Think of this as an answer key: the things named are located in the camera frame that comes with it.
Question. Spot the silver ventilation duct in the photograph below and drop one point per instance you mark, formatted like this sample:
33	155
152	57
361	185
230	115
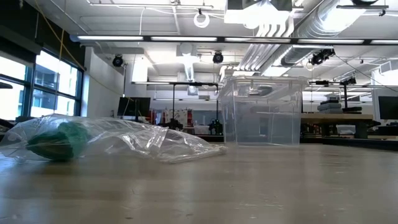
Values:
314	21

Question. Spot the clear plastic container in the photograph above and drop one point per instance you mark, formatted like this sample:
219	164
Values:
261	118

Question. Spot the black background robot arm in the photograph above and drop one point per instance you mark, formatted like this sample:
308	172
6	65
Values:
175	124
215	127

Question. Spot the teal bandage roll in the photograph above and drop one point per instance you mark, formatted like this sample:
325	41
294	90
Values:
59	141

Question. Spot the wooden workbench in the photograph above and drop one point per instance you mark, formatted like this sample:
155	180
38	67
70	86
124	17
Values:
335	117

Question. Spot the black flat monitor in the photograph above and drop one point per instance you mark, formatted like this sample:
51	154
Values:
133	105

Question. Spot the stack of grey boxes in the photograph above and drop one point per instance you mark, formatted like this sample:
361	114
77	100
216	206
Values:
329	107

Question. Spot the computer monitor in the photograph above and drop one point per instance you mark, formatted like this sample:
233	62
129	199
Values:
387	107

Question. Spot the black ceiling camera cluster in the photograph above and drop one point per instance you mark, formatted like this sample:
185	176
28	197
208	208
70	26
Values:
321	56

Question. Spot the black stand frame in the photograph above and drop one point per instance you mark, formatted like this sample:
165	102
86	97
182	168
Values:
192	84
345	93

